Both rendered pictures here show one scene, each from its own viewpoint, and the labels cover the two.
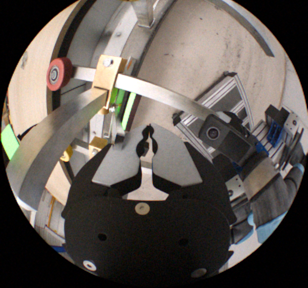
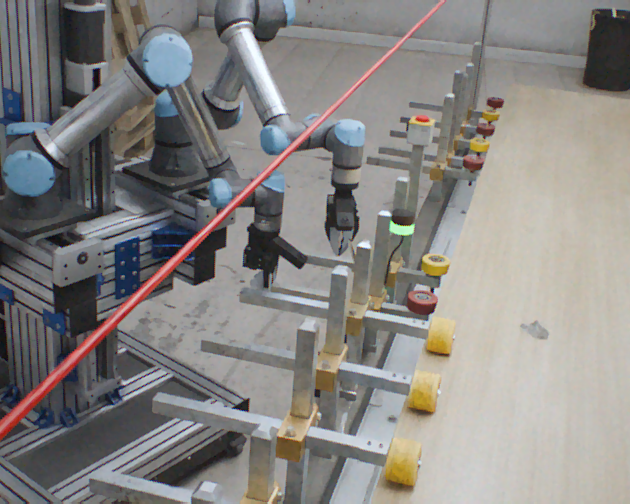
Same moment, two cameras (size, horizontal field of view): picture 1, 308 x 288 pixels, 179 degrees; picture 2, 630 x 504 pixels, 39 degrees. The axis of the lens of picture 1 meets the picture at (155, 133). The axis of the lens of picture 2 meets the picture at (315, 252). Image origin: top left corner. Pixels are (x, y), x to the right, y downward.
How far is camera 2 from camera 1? 2.28 m
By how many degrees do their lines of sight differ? 33
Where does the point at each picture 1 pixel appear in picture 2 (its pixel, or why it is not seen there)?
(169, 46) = not seen: outside the picture
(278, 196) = (277, 204)
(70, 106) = (379, 260)
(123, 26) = (387, 429)
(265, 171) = (277, 223)
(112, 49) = (396, 403)
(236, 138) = (288, 249)
